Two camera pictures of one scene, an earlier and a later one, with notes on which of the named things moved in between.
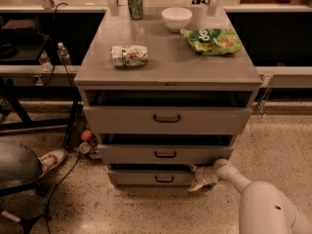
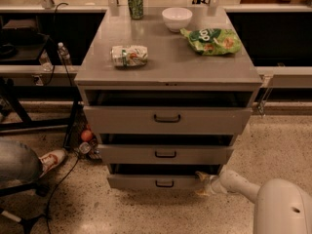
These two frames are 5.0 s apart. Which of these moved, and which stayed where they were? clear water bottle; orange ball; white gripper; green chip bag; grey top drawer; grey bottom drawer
Moved: grey bottom drawer; white gripper
Stayed: green chip bag; clear water bottle; grey top drawer; orange ball
